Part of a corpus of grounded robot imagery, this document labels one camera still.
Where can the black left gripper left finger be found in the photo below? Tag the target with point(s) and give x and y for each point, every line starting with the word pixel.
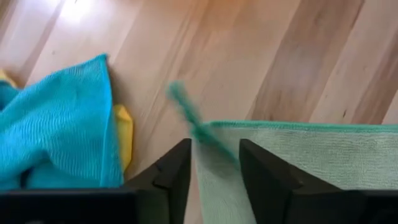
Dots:
pixel 164 193

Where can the yellow microfiber towel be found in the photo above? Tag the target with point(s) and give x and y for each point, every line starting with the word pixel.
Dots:
pixel 124 137

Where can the green microfiber towel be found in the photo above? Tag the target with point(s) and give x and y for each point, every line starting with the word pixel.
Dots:
pixel 326 155

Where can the blue microfiber towel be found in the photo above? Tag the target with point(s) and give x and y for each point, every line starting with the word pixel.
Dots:
pixel 56 124

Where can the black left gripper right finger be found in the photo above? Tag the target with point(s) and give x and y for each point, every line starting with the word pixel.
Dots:
pixel 280 196

